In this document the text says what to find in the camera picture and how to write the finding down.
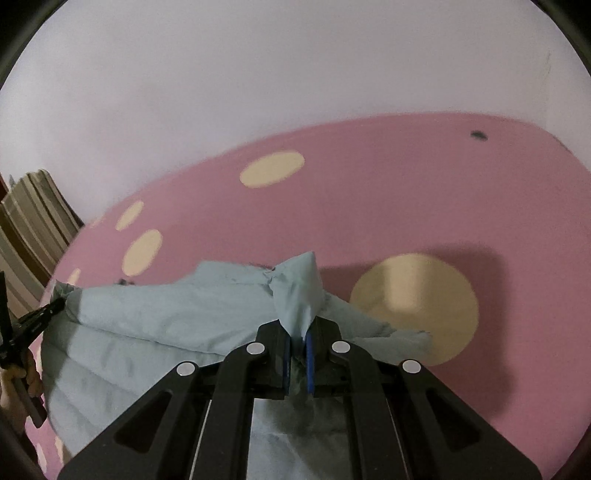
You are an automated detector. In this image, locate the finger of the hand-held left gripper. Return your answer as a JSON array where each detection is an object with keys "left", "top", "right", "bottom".
[
  {"left": 0, "top": 271, "right": 11, "bottom": 343},
  {"left": 0, "top": 298, "right": 66, "bottom": 367}
]

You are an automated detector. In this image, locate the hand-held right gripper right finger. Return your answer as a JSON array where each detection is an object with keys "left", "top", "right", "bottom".
[{"left": 305, "top": 317, "right": 542, "bottom": 480}]

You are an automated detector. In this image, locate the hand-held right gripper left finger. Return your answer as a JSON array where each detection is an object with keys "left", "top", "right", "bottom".
[{"left": 57, "top": 320, "right": 293, "bottom": 480}]

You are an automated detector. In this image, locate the light blue puffer jacket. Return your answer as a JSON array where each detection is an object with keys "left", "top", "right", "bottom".
[{"left": 41, "top": 250, "right": 435, "bottom": 480}]

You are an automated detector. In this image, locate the person's left hand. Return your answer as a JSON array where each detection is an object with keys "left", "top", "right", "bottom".
[{"left": 0, "top": 350, "right": 45, "bottom": 423}]

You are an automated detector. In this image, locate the striped headboard cushion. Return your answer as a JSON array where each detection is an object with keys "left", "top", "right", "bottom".
[{"left": 0, "top": 170, "right": 86, "bottom": 319}]

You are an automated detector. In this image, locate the pink dotted bed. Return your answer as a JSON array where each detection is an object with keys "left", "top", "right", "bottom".
[{"left": 28, "top": 111, "right": 591, "bottom": 480}]

